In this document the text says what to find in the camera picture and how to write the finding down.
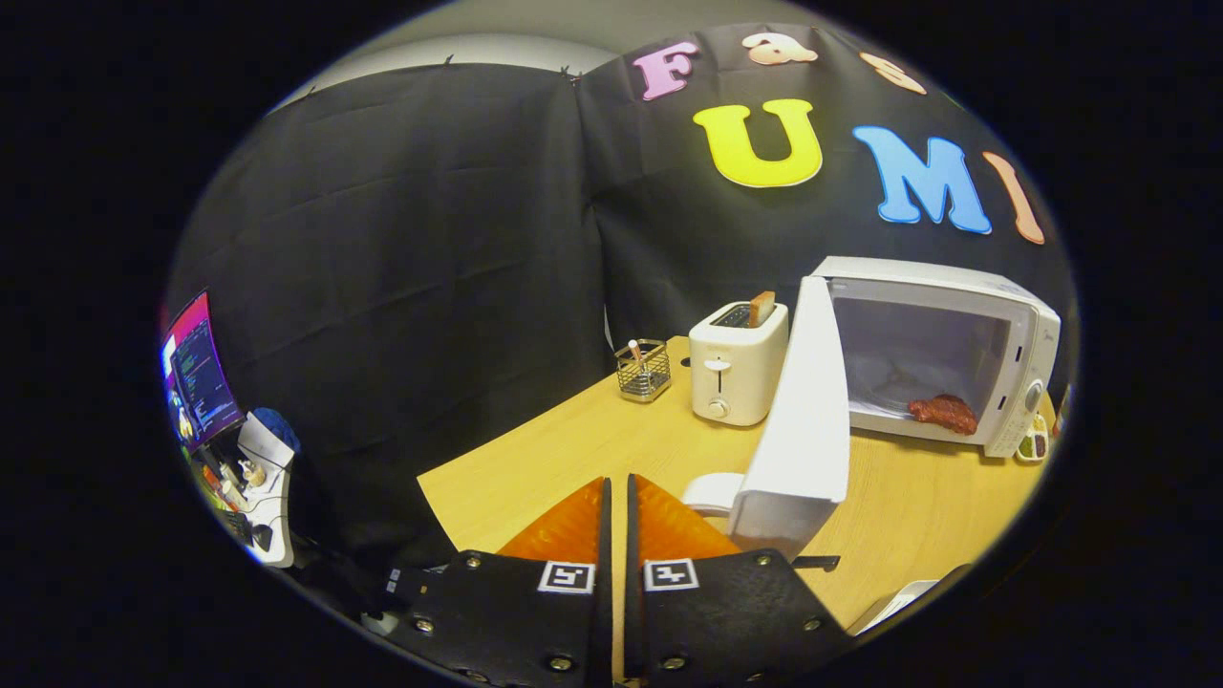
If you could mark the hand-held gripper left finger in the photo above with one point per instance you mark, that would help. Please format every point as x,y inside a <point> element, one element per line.
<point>604,621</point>

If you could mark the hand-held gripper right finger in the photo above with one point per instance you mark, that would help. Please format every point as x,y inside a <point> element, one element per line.
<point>632,621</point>

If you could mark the white toaster oven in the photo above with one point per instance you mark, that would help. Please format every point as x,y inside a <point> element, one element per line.
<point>803,411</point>

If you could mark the red-brown meat piece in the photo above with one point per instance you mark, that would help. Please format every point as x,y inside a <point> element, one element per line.
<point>946,414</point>

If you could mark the white bread toaster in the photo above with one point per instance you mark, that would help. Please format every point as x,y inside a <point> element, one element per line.
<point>740,373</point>

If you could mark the white ribbed small plate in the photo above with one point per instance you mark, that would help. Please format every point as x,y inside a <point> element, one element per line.
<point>889,604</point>

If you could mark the toasted bread slice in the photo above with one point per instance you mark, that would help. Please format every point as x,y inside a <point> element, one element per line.
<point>761,308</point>

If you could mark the blue round object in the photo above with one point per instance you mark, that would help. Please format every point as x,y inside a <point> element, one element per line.
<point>284,425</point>

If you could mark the white paper sheet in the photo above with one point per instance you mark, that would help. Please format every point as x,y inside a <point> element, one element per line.
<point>263,444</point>

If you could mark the black backdrop cloth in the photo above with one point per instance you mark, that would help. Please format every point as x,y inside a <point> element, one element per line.
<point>401,239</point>

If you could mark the white divided bean tray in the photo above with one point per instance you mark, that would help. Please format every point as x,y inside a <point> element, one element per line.
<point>1032,447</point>

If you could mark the computer monitor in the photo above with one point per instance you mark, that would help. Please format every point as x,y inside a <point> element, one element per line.
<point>201,373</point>

